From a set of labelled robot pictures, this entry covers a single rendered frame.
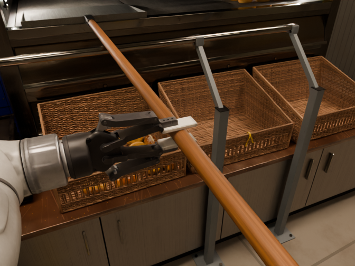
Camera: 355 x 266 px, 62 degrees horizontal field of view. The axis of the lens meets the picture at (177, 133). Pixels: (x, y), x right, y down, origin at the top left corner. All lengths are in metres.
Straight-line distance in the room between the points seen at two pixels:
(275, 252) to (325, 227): 1.76
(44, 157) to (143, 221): 0.95
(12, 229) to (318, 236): 1.85
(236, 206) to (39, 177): 0.29
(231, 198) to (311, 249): 1.58
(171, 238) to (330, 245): 0.97
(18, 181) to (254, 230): 0.33
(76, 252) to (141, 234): 0.28
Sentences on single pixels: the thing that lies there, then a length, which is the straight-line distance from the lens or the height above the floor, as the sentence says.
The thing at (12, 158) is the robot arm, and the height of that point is 1.22.
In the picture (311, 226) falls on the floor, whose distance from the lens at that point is 2.10.
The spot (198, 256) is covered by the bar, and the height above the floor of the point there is 0.01.
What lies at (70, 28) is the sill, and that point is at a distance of 1.47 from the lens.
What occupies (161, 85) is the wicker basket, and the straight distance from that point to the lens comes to 1.61.
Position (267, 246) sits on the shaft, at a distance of 0.38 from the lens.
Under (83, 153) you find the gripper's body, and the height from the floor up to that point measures 1.20.
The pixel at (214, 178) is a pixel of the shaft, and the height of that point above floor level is 1.19.
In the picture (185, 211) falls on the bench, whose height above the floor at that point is 0.42.
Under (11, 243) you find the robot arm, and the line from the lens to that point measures 0.38.
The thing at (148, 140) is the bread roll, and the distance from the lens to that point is 1.52.
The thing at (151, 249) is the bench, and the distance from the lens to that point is 1.56.
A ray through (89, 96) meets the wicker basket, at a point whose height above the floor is 0.85.
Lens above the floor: 1.48
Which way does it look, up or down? 33 degrees down
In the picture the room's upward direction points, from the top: straight up
